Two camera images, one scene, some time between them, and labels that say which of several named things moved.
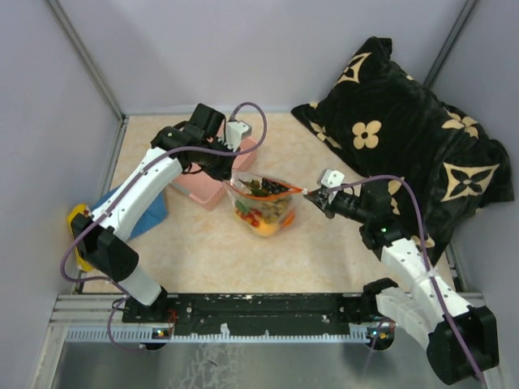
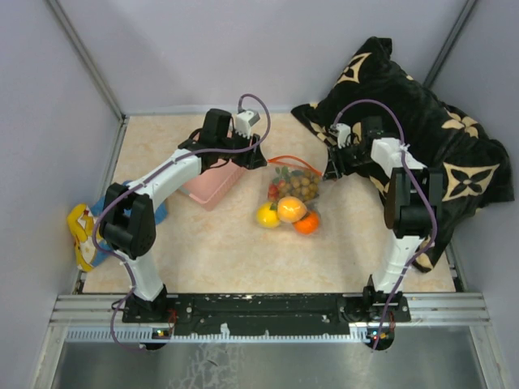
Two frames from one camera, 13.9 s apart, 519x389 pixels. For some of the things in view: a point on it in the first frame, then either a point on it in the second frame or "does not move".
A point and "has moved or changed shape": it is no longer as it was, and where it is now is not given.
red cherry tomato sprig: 251,216 to 277,183
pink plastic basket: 251,143 has moved or changed shape
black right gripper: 324,203 to 333,172
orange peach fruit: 267,229 to 291,209
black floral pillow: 439,169 does not move
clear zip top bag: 263,205 to 289,177
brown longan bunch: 272,211 to 301,185
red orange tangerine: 289,220 to 308,224
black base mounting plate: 251,314 does not move
